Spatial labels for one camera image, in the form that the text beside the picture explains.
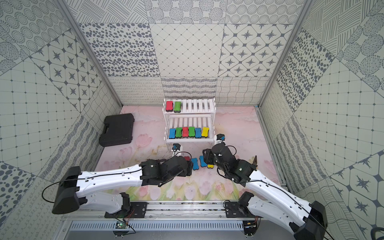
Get lower shelf green eraser inner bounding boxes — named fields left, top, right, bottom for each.
left=188, top=127, right=196, bottom=138

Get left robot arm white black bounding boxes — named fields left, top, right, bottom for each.
left=52, top=156, right=193, bottom=215

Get shelf blue eraser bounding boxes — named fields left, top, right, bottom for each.
left=195, top=128, right=202, bottom=139
left=168, top=128, right=176, bottom=139
left=191, top=158, right=199, bottom=171

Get white perforated cable duct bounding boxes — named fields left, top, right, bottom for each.
left=70, top=220, right=243, bottom=232

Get shelf green eraser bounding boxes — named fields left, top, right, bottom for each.
left=173, top=101, right=182, bottom=113
left=175, top=127, right=183, bottom=138
left=188, top=127, right=196, bottom=138

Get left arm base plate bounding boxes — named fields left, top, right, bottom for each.
left=104, top=202, right=148, bottom=219

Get left green circuit board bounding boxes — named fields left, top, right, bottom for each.
left=113, top=222, right=130, bottom=237

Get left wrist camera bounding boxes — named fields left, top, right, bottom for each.
left=172, top=143, right=182, bottom=152

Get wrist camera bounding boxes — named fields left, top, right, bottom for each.
left=172, top=143, right=182, bottom=152
left=215, top=134, right=226, bottom=143

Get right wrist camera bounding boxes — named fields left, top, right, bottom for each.
left=215, top=134, right=226, bottom=143

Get black plastic tool case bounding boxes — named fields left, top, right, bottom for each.
left=99, top=113, right=135, bottom=147

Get top shelf green eraser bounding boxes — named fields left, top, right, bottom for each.
left=173, top=101, right=182, bottom=113

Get lower shelf green eraser outer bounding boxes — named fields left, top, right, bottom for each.
left=175, top=127, right=183, bottom=138

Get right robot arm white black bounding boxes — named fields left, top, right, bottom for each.
left=203, top=143, right=328, bottom=240

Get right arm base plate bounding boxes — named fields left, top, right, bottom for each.
left=223, top=200, right=255, bottom=218

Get yellow handled pliers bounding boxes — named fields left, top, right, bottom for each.
left=253, top=156, right=258, bottom=167

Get right black controller box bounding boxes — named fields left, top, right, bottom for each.
left=243, top=221, right=259, bottom=238

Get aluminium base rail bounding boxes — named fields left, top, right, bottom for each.
left=59, top=199, right=301, bottom=222

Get white wooden slatted shelf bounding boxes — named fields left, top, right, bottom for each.
left=163, top=98, right=217, bottom=147

